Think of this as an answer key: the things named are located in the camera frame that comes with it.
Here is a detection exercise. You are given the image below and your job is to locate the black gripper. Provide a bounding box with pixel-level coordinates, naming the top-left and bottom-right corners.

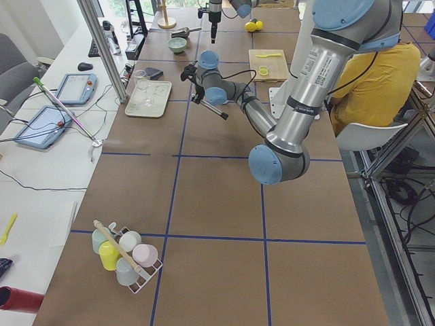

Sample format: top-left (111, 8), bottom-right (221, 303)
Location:
top-left (208, 0), bottom-right (222, 43)
top-left (191, 75), bottom-right (205, 103)

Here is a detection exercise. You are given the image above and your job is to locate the metal muddler black tip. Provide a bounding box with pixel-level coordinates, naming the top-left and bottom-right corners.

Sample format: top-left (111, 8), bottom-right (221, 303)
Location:
top-left (200, 100), bottom-right (228, 120)

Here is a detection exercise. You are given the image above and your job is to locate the yellow lemon slice stack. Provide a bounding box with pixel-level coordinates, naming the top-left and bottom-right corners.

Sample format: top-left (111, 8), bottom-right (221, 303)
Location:
top-left (258, 66), bottom-right (269, 76)

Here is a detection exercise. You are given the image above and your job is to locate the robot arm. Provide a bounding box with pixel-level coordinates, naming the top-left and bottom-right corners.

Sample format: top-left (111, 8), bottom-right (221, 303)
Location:
top-left (181, 1), bottom-right (402, 185)
top-left (208, 0), bottom-right (260, 44)

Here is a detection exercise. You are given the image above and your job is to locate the yellow lemon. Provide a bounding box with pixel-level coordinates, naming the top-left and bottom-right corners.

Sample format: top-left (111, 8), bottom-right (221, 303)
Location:
top-left (256, 20), bottom-right (264, 31)
top-left (245, 20), bottom-right (258, 33)

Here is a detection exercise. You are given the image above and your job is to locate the white cup in rack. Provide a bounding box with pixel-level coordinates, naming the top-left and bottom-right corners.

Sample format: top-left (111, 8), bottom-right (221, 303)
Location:
top-left (119, 231), bottom-right (141, 253)

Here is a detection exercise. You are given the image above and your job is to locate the green cup in rack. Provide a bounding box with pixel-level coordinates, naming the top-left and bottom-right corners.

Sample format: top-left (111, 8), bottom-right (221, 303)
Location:
top-left (91, 229), bottom-right (107, 254)

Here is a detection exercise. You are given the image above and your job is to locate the yellow cup in rack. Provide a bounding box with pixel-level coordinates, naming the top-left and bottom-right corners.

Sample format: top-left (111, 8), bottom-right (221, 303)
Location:
top-left (99, 240), bottom-right (121, 271)

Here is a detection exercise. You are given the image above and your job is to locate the grey cup in rack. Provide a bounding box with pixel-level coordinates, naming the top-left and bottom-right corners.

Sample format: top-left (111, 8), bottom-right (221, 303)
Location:
top-left (116, 257), bottom-right (139, 286)

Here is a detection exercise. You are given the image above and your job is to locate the metal ice scoop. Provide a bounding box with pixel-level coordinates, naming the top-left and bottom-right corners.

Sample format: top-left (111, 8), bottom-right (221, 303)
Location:
top-left (171, 27), bottom-right (202, 39)

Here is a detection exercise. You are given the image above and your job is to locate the green bowl of ice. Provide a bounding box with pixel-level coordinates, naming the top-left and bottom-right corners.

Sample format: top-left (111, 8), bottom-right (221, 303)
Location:
top-left (167, 37), bottom-right (188, 54)

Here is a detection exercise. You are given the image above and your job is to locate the wooden mug tree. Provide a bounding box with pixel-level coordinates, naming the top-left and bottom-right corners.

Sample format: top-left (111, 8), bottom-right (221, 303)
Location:
top-left (157, 0), bottom-right (177, 29)

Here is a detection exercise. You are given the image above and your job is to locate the cream bear tray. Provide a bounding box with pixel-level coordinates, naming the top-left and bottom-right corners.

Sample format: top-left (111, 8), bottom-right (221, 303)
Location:
top-left (124, 81), bottom-right (172, 118)

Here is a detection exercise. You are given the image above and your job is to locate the grey folded cloth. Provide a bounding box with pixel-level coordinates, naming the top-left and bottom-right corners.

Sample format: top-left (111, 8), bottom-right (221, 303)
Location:
top-left (145, 67), bottom-right (163, 80)

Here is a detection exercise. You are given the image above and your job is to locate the clear wine glass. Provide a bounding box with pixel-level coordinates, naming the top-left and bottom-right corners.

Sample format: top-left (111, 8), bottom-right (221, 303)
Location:
top-left (133, 69), bottom-right (152, 106)

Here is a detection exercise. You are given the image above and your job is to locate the wooden cutting board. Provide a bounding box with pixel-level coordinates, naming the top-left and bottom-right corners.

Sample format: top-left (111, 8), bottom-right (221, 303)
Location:
top-left (248, 50), bottom-right (290, 82)

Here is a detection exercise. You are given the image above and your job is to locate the yellow plastic knife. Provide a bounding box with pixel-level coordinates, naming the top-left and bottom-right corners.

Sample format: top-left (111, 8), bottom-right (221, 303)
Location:
top-left (256, 52), bottom-right (282, 58)

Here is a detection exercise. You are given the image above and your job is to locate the black box device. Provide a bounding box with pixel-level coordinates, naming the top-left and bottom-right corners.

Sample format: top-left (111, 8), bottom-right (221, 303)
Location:
top-left (124, 34), bottom-right (145, 60)

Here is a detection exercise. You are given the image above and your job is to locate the black keyboard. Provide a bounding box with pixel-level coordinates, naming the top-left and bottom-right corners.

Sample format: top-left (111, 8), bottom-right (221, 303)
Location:
top-left (88, 40), bottom-right (100, 58)

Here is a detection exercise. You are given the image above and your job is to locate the black computer mouse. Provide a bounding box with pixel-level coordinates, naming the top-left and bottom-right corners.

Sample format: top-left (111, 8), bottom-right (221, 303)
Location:
top-left (77, 62), bottom-right (93, 71)

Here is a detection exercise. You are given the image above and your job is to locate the far blue teach pendant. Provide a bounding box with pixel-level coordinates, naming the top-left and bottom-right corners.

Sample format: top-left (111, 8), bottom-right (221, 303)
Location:
top-left (56, 73), bottom-right (98, 106)

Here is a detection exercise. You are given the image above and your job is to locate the blue teach pendant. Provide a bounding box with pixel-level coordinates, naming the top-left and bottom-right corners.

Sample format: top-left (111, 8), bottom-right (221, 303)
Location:
top-left (56, 73), bottom-right (98, 106)
top-left (14, 105), bottom-right (73, 149)

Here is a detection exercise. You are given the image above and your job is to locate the near blue teach pendant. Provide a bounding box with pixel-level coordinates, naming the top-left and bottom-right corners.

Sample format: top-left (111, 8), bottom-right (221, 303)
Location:
top-left (14, 105), bottom-right (73, 149)

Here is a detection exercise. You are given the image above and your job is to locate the white plastic chair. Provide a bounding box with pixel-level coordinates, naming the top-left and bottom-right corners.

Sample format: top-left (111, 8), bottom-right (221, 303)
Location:
top-left (336, 123), bottom-right (408, 151)

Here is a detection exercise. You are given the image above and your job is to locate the metal stirring rod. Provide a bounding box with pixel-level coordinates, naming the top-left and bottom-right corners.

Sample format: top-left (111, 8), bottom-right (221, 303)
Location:
top-left (33, 77), bottom-right (103, 147)

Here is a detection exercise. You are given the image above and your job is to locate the person in yellow shirt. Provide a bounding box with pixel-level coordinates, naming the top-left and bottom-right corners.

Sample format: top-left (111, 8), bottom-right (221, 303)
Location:
top-left (329, 41), bottom-right (421, 135)

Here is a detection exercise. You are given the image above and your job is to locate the grey office chair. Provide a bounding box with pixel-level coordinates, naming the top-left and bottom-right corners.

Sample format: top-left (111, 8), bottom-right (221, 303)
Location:
top-left (1, 33), bottom-right (39, 132)

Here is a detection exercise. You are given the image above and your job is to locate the red cylinder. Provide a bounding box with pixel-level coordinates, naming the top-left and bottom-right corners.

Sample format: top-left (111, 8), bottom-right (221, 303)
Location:
top-left (1, 286), bottom-right (44, 314)

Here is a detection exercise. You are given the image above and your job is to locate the aluminium frame post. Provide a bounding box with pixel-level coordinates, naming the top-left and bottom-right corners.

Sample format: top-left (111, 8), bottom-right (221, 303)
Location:
top-left (77, 0), bottom-right (127, 103)

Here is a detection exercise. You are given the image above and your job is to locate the wooden rack handle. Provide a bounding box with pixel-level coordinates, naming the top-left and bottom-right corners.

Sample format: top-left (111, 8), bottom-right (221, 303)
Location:
top-left (93, 219), bottom-right (142, 274)

